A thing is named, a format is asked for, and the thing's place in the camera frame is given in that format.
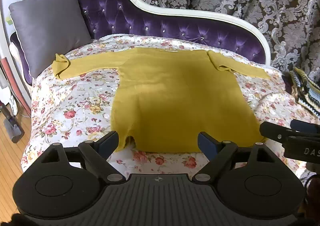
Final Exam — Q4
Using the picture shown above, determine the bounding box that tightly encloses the mustard yellow knit sweater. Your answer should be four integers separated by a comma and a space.
52, 48, 268, 153

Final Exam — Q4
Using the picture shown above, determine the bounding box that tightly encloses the striped crochet blanket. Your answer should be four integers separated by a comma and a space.
282, 67, 320, 118

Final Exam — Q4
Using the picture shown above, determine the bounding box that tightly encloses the grey vacuum cleaner head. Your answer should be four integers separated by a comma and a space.
1, 102, 24, 144

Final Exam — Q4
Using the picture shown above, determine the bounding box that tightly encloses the red pole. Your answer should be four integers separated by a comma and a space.
1, 58, 31, 117

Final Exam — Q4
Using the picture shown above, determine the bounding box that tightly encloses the grey square pillow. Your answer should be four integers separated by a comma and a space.
9, 0, 92, 78

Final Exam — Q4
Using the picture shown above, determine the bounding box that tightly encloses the purple tufted velvet headboard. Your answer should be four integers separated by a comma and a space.
16, 0, 271, 79

